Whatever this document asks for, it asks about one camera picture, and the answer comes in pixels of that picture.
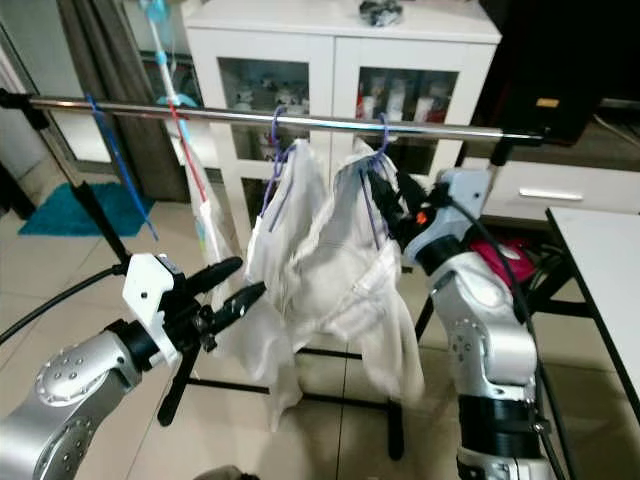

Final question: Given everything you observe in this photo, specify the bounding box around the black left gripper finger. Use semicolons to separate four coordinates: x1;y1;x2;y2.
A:
182;256;245;296
205;281;267;326

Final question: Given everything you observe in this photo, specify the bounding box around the purple plastic hanger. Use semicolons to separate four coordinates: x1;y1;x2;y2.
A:
263;105;296;216
358;113;396;253

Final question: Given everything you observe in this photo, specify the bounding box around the cream white jacket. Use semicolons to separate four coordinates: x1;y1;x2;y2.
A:
285;138;426;406

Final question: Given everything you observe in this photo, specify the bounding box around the red plastic hanger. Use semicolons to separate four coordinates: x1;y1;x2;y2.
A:
168;100;211;201

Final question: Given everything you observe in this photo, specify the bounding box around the white printed cloth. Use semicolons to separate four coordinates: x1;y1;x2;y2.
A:
188;185;233;269

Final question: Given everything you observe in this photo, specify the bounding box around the white shirt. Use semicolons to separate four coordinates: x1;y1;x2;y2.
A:
215;140;329;433

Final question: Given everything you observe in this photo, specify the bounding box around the pink round object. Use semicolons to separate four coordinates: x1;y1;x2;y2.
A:
468;235;533;291

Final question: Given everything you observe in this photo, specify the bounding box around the white glass display cabinet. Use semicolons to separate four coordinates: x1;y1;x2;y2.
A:
185;0;503;251

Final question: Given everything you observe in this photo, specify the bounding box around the white television console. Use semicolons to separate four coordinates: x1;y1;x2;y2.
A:
460;100;640;216

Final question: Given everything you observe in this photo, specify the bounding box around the teal floor rug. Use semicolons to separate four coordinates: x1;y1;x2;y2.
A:
18;183;156;238

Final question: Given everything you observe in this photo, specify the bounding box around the silver black clothes rack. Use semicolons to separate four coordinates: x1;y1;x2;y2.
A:
0;90;576;463

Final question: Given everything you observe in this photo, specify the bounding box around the small dark toy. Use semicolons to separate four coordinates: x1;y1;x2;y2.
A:
358;0;404;27

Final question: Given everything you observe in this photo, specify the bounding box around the black television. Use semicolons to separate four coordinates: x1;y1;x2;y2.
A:
472;0;640;146

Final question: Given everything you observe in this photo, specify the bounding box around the dark grey curtain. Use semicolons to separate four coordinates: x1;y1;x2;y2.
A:
57;0;161;201

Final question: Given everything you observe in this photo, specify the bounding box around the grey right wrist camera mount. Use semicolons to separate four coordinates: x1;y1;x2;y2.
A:
400;167;491;266

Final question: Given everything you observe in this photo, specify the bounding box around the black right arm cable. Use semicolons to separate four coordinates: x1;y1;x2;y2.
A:
440;195;576;480

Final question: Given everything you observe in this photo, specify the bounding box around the blue wire hanger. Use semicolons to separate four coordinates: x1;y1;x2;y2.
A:
85;95;159;241

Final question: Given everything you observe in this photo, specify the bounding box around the white table black frame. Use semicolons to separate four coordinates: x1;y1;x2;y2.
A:
545;207;640;421

